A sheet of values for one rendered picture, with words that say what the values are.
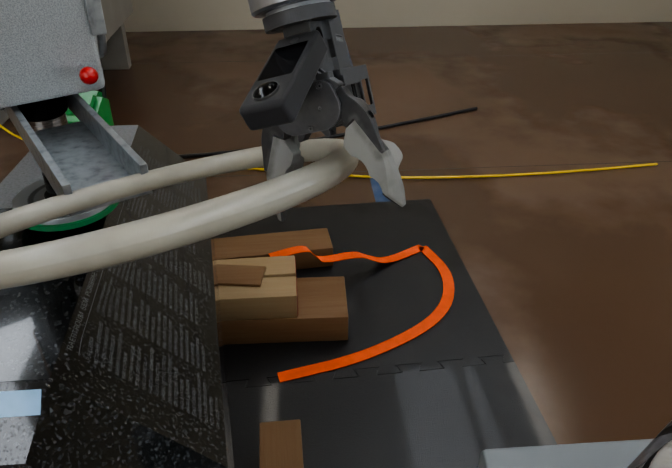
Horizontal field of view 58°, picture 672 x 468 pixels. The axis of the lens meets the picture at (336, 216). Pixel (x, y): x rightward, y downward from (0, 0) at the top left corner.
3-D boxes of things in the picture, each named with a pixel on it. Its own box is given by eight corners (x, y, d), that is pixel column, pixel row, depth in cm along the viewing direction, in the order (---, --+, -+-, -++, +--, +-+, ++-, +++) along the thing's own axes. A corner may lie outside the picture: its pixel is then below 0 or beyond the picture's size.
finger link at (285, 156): (305, 208, 68) (327, 134, 64) (277, 224, 63) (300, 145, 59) (282, 196, 69) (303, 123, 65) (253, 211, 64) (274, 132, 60)
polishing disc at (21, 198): (-1, 197, 132) (-3, 192, 132) (93, 166, 144) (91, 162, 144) (35, 237, 119) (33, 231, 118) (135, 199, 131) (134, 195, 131)
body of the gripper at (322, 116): (380, 119, 63) (355, 1, 60) (345, 134, 56) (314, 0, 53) (318, 132, 67) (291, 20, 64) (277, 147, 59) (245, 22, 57)
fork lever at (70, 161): (-26, 93, 133) (-34, 71, 131) (65, 76, 143) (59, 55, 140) (43, 224, 84) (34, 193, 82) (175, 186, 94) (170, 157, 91)
